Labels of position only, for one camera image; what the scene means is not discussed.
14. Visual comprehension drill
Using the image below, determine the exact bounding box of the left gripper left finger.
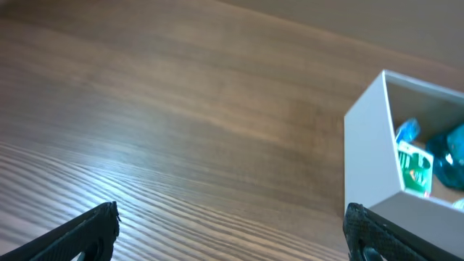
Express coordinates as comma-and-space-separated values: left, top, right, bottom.
1, 202, 120, 261

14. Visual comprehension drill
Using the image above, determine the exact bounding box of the white cardboard box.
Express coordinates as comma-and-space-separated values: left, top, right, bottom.
344, 70, 463, 257

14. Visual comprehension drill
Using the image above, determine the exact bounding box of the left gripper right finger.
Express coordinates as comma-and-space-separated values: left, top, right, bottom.
343, 202, 463, 261

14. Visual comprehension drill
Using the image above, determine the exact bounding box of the white lotion tube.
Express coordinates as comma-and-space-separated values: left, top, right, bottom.
452, 199, 464, 210

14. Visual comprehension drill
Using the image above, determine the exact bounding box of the green Dettol soap bar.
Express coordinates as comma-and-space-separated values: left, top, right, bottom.
397, 141, 434, 197

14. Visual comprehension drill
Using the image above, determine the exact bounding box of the blue mouthwash bottle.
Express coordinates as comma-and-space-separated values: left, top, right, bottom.
426, 124, 463, 191

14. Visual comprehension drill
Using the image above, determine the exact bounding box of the blue white toothbrush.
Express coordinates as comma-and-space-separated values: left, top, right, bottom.
395, 118, 421, 144

